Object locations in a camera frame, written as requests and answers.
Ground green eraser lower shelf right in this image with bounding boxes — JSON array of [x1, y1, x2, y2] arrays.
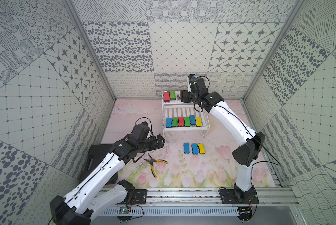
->
[[184, 117, 191, 127]]

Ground white slatted two-tier shelf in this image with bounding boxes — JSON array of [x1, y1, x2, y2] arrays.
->
[[161, 91, 210, 137]]

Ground blue eraser lower shelf left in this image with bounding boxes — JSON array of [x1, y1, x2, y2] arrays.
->
[[166, 118, 173, 128]]

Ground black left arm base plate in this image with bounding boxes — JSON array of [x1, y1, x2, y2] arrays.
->
[[118, 189, 148, 205]]

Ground green eraser lower shelf left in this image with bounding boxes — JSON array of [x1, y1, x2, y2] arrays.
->
[[172, 117, 179, 128]]

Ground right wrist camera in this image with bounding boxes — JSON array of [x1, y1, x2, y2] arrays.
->
[[188, 74, 196, 86]]

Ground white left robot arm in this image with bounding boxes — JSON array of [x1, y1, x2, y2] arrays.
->
[[50, 122, 165, 225]]

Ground yellow handled pliers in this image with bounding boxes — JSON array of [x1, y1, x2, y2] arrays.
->
[[143, 153, 169, 179]]

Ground yellow eraser lower shelf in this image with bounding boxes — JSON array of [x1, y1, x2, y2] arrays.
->
[[195, 117, 203, 127]]

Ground green eraser top shelf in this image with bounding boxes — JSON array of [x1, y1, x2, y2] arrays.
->
[[169, 91, 176, 100]]

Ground red eraser lower shelf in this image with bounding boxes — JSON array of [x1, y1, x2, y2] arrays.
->
[[178, 117, 184, 127]]

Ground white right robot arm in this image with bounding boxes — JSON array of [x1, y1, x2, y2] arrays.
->
[[182, 74, 265, 202]]

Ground blue eraser top shelf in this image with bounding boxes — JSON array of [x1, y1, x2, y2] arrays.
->
[[191, 143, 199, 154], [183, 142, 190, 154]]

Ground green eraser shelf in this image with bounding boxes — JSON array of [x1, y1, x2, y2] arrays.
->
[[184, 117, 191, 127], [172, 117, 179, 128], [169, 91, 176, 100]]

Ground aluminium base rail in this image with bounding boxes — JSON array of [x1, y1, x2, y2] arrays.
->
[[102, 171, 302, 221]]

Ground blue eraser lower shelf right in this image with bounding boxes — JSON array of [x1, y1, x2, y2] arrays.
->
[[189, 115, 197, 126]]

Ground blue eraser shelf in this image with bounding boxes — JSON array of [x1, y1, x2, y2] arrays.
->
[[183, 142, 190, 154], [166, 118, 173, 128], [189, 115, 197, 126], [191, 143, 199, 154]]

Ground yellow eraser shelf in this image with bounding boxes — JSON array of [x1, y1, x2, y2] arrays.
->
[[198, 143, 206, 154], [195, 117, 203, 127]]

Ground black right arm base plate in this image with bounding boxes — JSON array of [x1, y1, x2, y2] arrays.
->
[[218, 187, 259, 205]]

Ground yellow eraser top shelf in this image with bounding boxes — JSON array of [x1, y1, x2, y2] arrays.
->
[[198, 143, 206, 154]]

